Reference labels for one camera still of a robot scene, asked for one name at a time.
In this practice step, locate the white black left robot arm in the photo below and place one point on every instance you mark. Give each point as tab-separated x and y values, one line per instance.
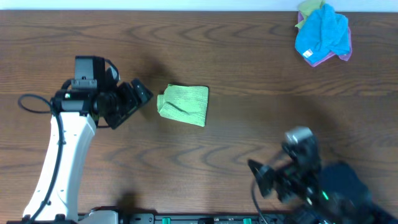
76	109

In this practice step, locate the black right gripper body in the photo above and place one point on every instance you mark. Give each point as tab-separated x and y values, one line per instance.
302	186

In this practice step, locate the blue cloth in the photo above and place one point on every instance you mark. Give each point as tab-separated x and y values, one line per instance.
323	34

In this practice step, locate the pink cloth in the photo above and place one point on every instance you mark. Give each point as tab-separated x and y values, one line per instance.
345	53

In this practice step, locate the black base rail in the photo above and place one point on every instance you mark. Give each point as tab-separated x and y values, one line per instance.
150	218

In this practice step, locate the yellow-green cloth in pile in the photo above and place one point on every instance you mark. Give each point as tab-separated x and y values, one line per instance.
305	9

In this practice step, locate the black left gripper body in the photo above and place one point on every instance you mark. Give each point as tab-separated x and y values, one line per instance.
122	99

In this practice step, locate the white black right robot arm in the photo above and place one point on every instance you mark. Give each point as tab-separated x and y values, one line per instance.
330	194

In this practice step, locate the green cloth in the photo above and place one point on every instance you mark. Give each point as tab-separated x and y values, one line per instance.
187	104

